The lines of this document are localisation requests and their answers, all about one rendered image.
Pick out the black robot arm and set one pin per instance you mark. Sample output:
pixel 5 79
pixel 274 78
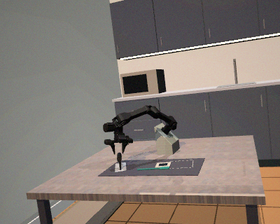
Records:
pixel 124 118

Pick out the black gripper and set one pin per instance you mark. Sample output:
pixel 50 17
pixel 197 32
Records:
pixel 111 142

